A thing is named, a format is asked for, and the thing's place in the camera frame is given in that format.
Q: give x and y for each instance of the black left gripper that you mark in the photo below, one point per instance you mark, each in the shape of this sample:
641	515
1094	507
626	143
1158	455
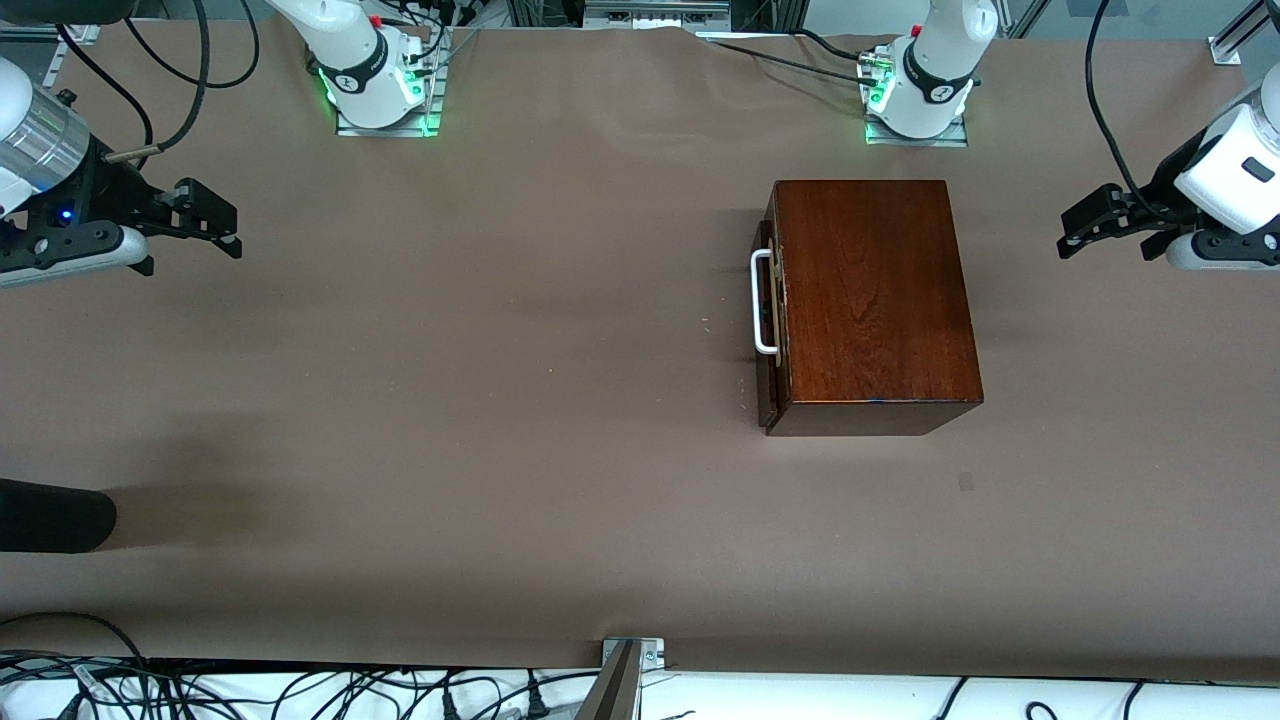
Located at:
1152	197

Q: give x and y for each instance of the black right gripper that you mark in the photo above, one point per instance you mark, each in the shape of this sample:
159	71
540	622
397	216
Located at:
103	193

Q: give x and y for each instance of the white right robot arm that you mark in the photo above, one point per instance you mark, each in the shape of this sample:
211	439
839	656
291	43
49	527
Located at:
350	45

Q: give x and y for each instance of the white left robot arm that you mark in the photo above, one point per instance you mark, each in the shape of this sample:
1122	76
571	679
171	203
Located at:
940	60

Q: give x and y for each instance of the dark brown wooden cabinet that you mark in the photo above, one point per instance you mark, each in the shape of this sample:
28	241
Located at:
880	300

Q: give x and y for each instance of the black cylinder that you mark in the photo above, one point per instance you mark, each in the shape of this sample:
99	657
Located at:
50	515

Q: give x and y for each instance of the brown paper table cover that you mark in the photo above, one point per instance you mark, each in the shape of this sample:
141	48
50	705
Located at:
500	450

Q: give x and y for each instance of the white sheet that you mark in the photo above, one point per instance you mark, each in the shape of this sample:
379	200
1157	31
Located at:
800	700

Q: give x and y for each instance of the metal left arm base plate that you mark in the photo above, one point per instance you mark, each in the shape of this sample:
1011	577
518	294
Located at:
915	141

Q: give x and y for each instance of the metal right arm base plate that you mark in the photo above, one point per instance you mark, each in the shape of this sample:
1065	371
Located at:
425	118

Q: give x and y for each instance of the grey metal rail box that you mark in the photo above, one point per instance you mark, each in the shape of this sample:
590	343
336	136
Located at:
655	14

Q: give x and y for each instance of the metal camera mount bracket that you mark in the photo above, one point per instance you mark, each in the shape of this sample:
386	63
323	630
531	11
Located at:
625	680

